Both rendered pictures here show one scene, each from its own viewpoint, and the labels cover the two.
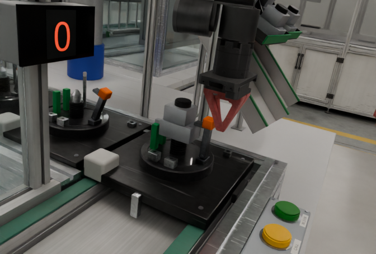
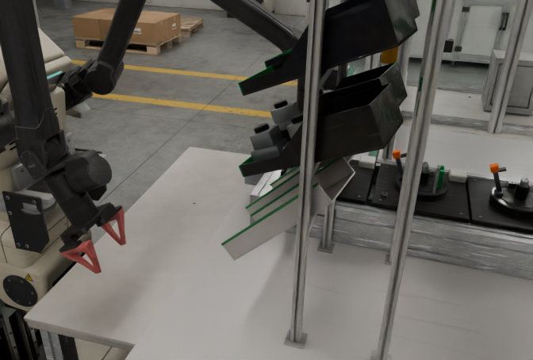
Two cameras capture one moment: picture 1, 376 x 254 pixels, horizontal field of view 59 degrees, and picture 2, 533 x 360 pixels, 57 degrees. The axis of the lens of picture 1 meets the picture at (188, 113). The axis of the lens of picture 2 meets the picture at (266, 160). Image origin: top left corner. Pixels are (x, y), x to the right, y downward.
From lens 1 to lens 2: 1.83 m
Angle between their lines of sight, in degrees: 133
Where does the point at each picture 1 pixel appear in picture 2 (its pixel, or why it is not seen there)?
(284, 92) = (242, 245)
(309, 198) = (220, 235)
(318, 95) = not seen: outside the picture
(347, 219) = (196, 224)
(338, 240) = (212, 208)
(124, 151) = (364, 174)
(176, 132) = not seen: hidden behind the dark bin
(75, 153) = (389, 167)
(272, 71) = (264, 230)
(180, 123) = not seen: hidden behind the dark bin
